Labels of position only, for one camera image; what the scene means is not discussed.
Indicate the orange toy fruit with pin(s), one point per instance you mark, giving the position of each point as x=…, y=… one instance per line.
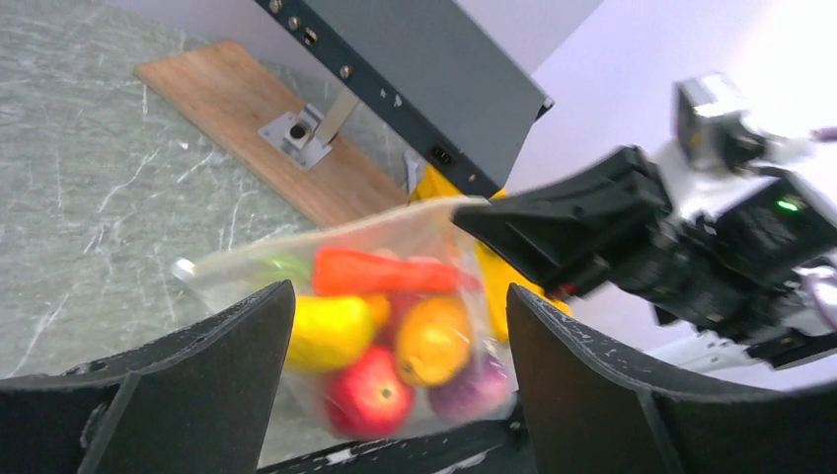
x=434, y=341

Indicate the wooden board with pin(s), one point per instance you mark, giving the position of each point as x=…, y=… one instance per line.
x=240, y=105

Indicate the yellow plastic tray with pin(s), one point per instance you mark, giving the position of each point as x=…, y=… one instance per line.
x=498, y=274

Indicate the orange toy carrot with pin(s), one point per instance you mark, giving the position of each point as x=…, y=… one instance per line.
x=331, y=271

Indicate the purple toy onion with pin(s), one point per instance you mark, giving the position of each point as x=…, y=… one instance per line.
x=478, y=390

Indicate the metal mounting bracket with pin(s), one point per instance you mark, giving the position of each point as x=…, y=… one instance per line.
x=306, y=137

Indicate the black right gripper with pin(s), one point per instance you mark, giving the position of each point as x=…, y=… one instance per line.
x=716, y=251

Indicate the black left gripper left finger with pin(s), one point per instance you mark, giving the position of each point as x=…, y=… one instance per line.
x=195, y=401

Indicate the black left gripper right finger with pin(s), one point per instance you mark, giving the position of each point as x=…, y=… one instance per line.
x=595, y=405

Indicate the dark grey server chassis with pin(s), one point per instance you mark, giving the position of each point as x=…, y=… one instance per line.
x=432, y=74

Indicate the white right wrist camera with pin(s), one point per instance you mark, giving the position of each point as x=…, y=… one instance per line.
x=716, y=129

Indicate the red toy apple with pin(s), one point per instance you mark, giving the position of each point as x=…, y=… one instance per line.
x=368, y=400

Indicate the silver open-end wrench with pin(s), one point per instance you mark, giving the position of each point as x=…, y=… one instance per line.
x=414, y=170

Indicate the clear dotted zip bag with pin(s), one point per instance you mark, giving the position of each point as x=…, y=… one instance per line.
x=392, y=332

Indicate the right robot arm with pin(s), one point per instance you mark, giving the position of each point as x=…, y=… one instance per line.
x=783, y=348

